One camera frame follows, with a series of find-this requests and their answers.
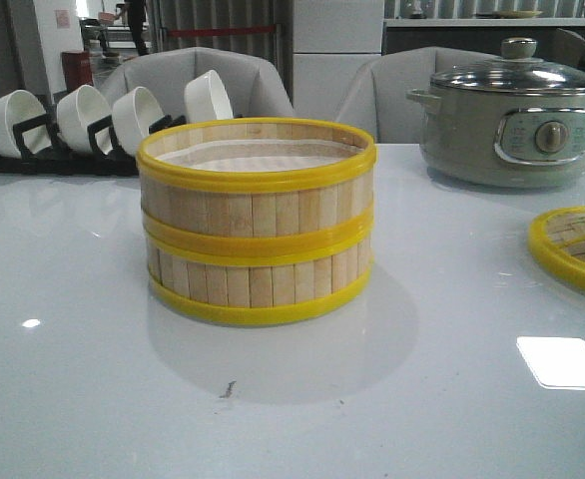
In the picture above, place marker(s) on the woven bamboo steamer lid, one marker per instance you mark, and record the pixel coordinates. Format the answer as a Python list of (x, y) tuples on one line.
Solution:
[(556, 240)]

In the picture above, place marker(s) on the right grey chair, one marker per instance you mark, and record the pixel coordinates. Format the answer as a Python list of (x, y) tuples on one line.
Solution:
[(375, 100)]

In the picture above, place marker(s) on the grey electric cooking pot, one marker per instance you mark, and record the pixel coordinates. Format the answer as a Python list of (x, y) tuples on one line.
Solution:
[(503, 140)]

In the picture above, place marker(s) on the white cabinet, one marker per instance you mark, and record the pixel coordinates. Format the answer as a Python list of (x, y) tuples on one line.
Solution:
[(330, 41)]

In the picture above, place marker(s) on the bamboo steamer basket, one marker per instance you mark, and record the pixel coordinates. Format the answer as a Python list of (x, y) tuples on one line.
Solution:
[(271, 292), (244, 214)]

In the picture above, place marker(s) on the red bin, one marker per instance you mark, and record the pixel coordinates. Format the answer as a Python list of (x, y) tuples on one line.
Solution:
[(77, 70)]

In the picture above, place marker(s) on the white bowl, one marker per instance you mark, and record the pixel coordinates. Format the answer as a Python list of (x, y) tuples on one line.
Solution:
[(16, 107), (206, 99), (133, 114), (76, 112)]

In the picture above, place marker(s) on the black bowl rack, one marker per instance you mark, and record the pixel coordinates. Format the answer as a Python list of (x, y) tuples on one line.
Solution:
[(107, 157)]

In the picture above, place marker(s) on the left grey chair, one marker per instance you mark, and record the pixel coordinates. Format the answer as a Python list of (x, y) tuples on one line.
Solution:
[(254, 86)]

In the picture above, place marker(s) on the glass pot lid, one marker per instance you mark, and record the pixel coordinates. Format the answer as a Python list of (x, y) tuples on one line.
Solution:
[(516, 71)]

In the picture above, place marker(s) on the person in background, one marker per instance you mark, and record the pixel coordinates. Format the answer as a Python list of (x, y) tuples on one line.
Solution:
[(135, 11)]

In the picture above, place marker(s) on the grey chair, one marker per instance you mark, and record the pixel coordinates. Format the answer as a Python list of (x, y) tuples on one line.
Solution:
[(375, 100), (254, 86)]

